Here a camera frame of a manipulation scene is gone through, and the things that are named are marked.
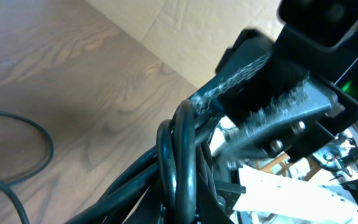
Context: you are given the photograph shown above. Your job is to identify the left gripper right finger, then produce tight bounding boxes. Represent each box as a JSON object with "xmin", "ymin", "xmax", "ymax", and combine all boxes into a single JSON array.
[{"xmin": 196, "ymin": 174, "xmax": 234, "ymax": 224}]

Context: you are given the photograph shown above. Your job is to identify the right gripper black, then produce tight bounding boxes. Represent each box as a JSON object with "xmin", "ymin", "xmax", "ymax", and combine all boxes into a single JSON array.
[{"xmin": 219, "ymin": 80, "xmax": 358, "ymax": 162}]

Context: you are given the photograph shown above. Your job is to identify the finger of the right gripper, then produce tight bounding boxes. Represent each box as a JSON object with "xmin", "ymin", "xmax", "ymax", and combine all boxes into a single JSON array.
[{"xmin": 190, "ymin": 29, "xmax": 274, "ymax": 124}]

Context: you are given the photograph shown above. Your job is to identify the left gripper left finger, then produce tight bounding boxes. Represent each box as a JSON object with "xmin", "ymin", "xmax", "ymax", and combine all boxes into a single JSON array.
[{"xmin": 124, "ymin": 183, "xmax": 165, "ymax": 224}]

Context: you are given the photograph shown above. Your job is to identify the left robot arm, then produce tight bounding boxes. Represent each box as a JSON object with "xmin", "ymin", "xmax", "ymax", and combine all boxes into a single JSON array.
[{"xmin": 226, "ymin": 166, "xmax": 358, "ymax": 223}]

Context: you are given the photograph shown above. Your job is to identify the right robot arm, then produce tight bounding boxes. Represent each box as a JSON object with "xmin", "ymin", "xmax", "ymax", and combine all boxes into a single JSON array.
[{"xmin": 191, "ymin": 0, "xmax": 358, "ymax": 163}]

